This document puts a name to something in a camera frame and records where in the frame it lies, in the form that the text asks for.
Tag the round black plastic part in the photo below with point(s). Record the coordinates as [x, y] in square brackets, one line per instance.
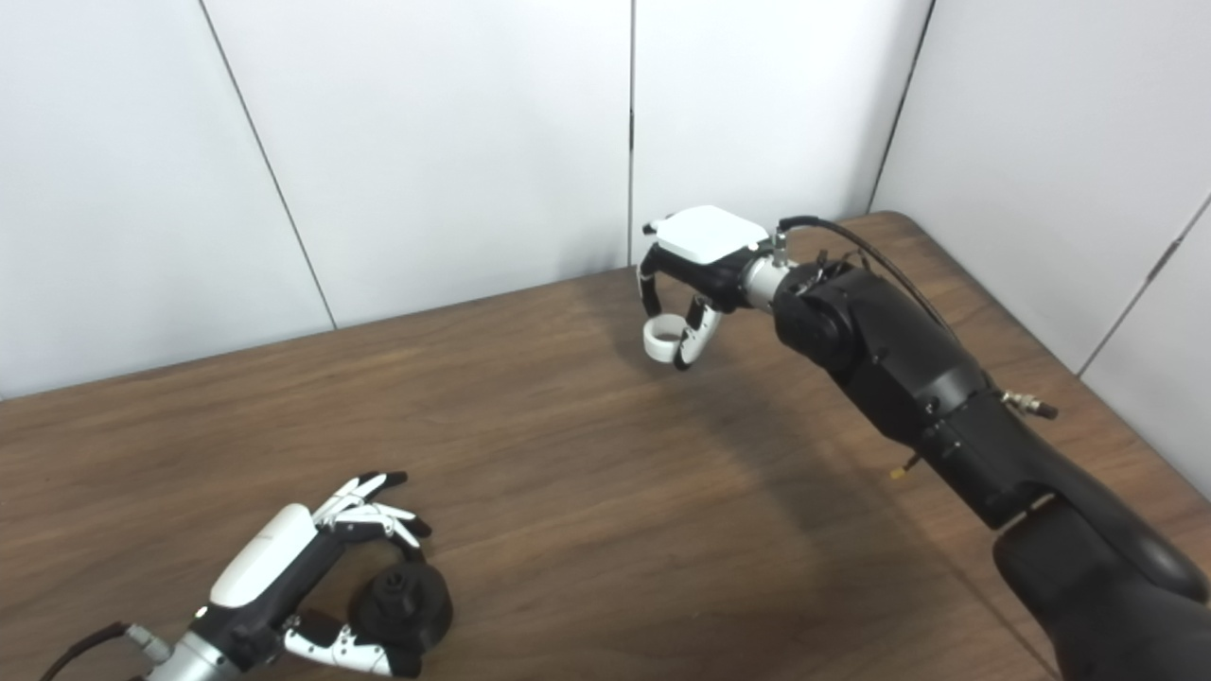
[416, 605]

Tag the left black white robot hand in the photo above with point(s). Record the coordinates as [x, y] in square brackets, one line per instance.
[260, 558]

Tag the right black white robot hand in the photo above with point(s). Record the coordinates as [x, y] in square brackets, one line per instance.
[710, 236]

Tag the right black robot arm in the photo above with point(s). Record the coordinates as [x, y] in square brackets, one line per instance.
[899, 369]

